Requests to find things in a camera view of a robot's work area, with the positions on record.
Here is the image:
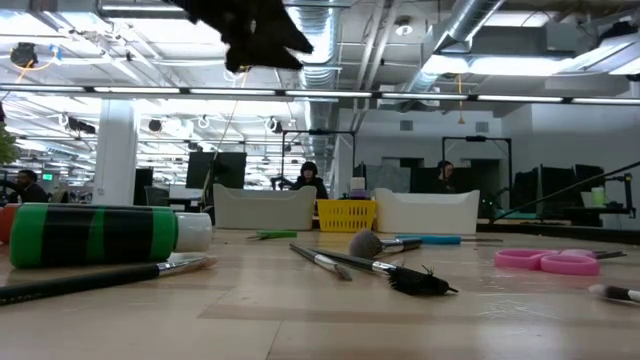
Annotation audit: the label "pink-handled scissors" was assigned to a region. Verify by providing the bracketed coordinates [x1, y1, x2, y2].
[493, 248, 629, 277]

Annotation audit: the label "person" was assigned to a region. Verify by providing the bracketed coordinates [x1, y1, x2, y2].
[290, 160, 330, 200]
[2, 169, 50, 205]
[430, 159, 457, 195]

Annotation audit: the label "green black-striped paint bottle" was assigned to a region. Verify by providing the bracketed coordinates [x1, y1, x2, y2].
[8, 202, 214, 270]

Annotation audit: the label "green-handled scissors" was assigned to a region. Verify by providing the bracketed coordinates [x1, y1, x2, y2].
[248, 229, 300, 241]

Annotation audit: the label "black station frame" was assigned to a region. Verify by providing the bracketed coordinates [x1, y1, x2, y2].
[441, 135, 513, 201]
[280, 128, 357, 199]

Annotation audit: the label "black ceiling device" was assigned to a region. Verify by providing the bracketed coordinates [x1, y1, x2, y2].
[9, 42, 39, 69]

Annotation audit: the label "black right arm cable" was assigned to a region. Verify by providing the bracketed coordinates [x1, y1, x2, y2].
[492, 159, 640, 222]

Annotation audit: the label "flat silver-ferrule brush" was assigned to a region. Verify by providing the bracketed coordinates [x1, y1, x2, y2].
[288, 242, 354, 282]

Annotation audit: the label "black metal stand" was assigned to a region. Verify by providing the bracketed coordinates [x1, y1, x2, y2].
[562, 172, 637, 220]

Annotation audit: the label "grey plastic bin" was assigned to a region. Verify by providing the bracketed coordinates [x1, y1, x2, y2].
[213, 183, 318, 232]

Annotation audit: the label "black bristle brush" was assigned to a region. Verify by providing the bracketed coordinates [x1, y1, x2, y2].
[312, 248, 459, 297]

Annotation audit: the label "black aluminium table frame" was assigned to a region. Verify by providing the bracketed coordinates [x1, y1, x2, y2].
[477, 218, 640, 247]

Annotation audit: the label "black computer monitor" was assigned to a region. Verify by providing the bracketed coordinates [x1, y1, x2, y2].
[513, 168, 540, 211]
[185, 151, 248, 190]
[133, 168, 155, 206]
[539, 165, 577, 209]

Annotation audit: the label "small white-tipped paintbrush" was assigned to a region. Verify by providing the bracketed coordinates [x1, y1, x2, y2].
[588, 283, 640, 305]

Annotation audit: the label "black beam with light strips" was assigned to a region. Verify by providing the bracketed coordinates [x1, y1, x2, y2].
[0, 83, 640, 107]

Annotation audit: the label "white building pillar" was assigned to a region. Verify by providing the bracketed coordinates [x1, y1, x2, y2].
[92, 97, 140, 207]

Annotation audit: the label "yellow plastic basket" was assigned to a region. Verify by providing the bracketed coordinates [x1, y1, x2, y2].
[315, 198, 377, 234]

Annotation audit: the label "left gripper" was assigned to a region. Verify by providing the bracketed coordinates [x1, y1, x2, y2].
[172, 0, 316, 73]

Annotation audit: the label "long thin black paintbrush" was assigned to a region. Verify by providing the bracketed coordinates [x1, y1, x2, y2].
[0, 255, 219, 307]

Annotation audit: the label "blue-handled scissors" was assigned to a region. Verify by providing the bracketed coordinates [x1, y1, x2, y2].
[394, 233, 504, 246]

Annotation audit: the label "fluffy grey makeup brush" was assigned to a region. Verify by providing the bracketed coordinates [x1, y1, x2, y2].
[348, 229, 424, 260]

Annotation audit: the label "orange black-striped paint bottle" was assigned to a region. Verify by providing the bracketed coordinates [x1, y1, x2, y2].
[0, 203, 21, 245]

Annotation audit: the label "green artificial plant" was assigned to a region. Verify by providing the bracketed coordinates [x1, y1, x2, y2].
[0, 122, 19, 166]

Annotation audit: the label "purple paint bottle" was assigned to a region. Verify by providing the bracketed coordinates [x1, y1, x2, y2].
[348, 176, 372, 201]

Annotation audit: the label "white plastic bin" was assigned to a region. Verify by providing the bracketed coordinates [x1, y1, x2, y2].
[373, 187, 481, 235]

